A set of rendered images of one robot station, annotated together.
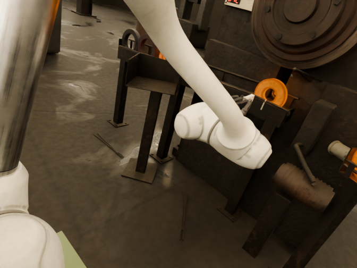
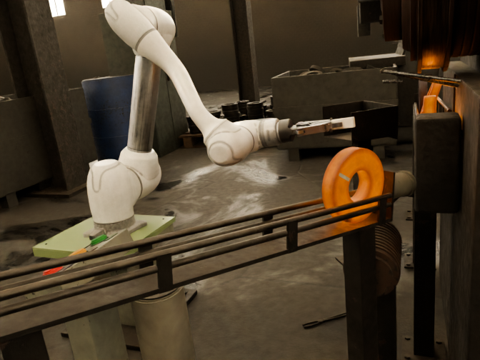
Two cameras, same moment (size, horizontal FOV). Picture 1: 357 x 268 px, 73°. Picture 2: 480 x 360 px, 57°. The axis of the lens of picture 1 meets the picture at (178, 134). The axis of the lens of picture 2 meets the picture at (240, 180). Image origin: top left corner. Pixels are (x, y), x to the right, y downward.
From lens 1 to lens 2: 1.51 m
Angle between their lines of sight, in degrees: 71
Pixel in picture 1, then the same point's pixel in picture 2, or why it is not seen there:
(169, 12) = (156, 55)
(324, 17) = not seen: outside the picture
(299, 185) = not seen: hidden behind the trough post
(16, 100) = (136, 112)
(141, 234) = (278, 301)
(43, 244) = (108, 168)
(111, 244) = (248, 292)
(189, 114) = not seen: hidden behind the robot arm
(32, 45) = (140, 86)
